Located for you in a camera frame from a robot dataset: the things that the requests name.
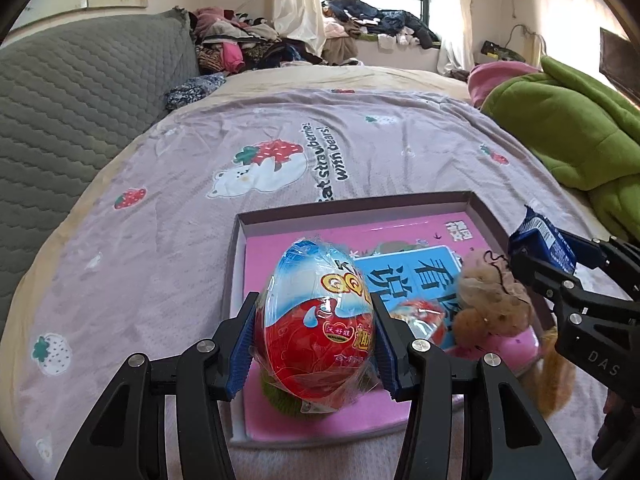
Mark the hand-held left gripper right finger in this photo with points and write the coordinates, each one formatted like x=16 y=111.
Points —
x=385 y=355

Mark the green fuzzy hair scrunchie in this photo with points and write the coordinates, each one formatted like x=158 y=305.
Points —
x=280 y=400

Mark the pile of mixed clothes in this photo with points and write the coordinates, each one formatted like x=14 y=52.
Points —
x=240 y=42

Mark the pile of dark clothes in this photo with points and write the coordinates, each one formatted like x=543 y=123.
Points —
x=380 y=20

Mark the dark shallow cardboard box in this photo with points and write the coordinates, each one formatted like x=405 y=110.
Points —
x=239 y=260

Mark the blue snack packet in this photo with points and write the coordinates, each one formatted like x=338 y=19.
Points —
x=545 y=242

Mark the purple strawberry print bedsheet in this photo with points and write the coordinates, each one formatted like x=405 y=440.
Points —
x=200 y=235

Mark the dark blue patterned cloth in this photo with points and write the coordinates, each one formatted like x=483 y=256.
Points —
x=195 y=91

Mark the pink blue workbook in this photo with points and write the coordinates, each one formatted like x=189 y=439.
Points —
x=270 y=250

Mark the green fleece blanket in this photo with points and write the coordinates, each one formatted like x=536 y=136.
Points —
x=575 y=125

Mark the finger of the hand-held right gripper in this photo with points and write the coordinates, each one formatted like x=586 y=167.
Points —
x=587 y=252
x=540 y=272

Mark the cream curtain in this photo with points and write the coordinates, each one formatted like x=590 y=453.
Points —
x=455 y=20
x=297 y=5

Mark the beige plush toy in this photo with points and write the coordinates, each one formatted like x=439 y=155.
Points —
x=492 y=305

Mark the plastic egg toy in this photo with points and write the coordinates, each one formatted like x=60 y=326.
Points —
x=425 y=317

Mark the grey quilted headboard cover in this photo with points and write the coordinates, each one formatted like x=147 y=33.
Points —
x=75 y=110

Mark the dark small object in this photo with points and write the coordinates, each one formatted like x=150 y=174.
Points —
x=500 y=50

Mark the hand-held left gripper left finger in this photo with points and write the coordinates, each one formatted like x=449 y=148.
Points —
x=245 y=350

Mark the dark framed screen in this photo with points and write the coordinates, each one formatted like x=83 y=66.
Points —
x=622 y=60

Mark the red blue toy egg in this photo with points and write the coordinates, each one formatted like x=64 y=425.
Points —
x=315 y=320

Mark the pink pillow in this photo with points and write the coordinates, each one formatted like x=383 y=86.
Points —
x=495 y=80

